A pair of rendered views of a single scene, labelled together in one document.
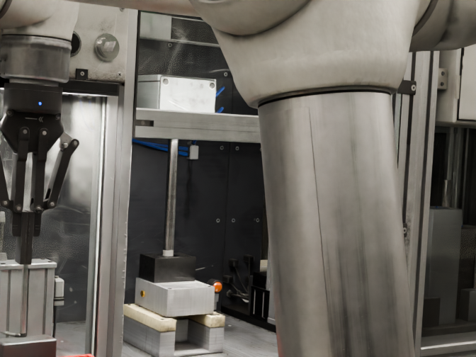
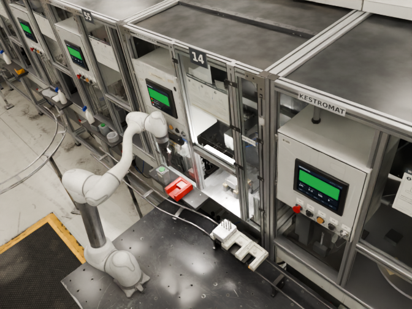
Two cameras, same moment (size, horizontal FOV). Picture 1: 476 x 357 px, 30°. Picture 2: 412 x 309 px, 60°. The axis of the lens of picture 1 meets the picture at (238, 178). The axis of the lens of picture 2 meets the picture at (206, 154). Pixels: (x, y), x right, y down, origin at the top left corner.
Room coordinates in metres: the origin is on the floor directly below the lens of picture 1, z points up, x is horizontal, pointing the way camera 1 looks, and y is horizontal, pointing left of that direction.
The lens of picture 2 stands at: (1.26, -1.56, 2.80)
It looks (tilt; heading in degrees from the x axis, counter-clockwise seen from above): 42 degrees down; 84
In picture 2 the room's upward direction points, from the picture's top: 9 degrees counter-clockwise
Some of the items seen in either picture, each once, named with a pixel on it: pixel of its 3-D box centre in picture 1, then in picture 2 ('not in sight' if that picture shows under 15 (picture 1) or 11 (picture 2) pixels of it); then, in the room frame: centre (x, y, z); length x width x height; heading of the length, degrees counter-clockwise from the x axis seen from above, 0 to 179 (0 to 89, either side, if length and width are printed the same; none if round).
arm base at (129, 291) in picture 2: not in sight; (132, 279); (0.78, -0.27, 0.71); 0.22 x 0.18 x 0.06; 123
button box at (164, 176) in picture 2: not in sight; (164, 175); (1.12, 0.35, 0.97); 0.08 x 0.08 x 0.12; 33
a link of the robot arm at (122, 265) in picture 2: not in sight; (123, 266); (0.76, -0.25, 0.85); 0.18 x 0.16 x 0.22; 139
